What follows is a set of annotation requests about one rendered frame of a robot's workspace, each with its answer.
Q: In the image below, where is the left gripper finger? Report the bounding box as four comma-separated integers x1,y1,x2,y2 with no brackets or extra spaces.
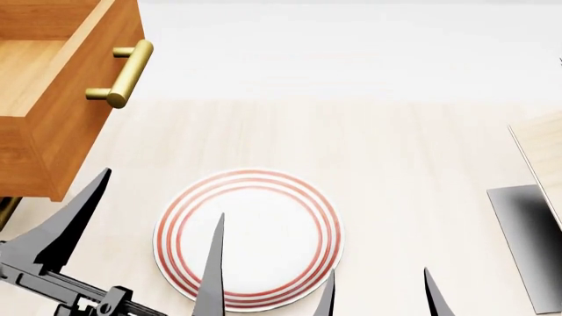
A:
191,212,227,316
0,167,112,277

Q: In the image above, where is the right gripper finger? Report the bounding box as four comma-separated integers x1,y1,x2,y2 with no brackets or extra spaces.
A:
422,266,458,316
311,269,336,316

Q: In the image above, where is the wooden cabinet drawer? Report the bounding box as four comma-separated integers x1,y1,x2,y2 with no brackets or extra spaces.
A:
0,0,147,203

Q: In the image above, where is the white plate with red rings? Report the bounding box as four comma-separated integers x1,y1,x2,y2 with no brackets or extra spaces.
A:
152,169,346,313

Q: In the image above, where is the grey metal panel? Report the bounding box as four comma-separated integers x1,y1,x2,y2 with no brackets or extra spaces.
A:
486,184,562,315

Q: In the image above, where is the light wooden board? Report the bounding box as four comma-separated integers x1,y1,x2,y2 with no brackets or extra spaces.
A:
507,110,562,232

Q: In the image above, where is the brass bar drawer handle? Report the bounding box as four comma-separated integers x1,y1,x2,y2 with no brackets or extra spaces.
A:
0,196,23,232
84,39,155,110

